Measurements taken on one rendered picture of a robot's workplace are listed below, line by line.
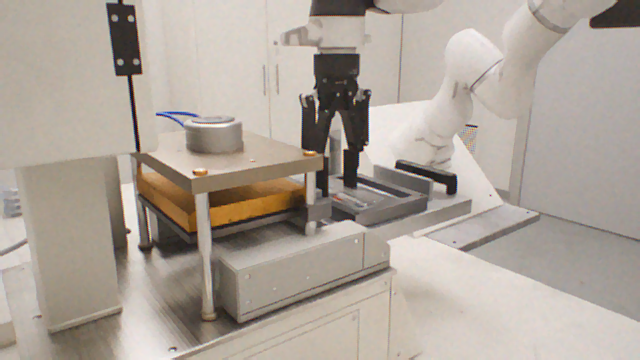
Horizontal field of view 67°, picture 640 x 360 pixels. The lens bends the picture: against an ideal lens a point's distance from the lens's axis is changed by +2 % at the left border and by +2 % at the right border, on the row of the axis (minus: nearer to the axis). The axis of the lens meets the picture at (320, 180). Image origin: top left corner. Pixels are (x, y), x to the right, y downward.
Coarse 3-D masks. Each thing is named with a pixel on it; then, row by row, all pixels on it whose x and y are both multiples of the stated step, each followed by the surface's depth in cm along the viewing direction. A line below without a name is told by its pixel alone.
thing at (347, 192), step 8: (328, 184) 84; (336, 184) 84; (344, 184) 84; (328, 192) 80; (336, 192) 80; (344, 192) 80; (352, 192) 80; (360, 192) 80; (352, 200) 76; (360, 200) 76; (368, 200) 76
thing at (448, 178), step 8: (400, 160) 100; (400, 168) 99; (408, 168) 97; (416, 168) 96; (424, 168) 94; (432, 168) 93; (424, 176) 94; (432, 176) 93; (440, 176) 91; (448, 176) 90; (456, 176) 90; (448, 184) 90; (456, 184) 90; (448, 192) 90; (456, 192) 91
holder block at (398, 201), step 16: (336, 176) 93; (368, 176) 94; (368, 192) 84; (384, 192) 88; (400, 192) 85; (416, 192) 84; (336, 208) 76; (384, 208) 76; (400, 208) 78; (416, 208) 81; (368, 224) 75
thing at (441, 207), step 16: (384, 176) 95; (400, 176) 91; (416, 176) 88; (432, 192) 92; (432, 208) 83; (448, 208) 85; (464, 208) 88; (320, 224) 78; (384, 224) 76; (400, 224) 78; (416, 224) 80; (432, 224) 83
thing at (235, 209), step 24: (144, 192) 69; (168, 192) 63; (216, 192) 63; (240, 192) 63; (264, 192) 63; (288, 192) 64; (168, 216) 62; (192, 216) 56; (216, 216) 58; (240, 216) 60; (264, 216) 63; (288, 216) 65; (192, 240) 57
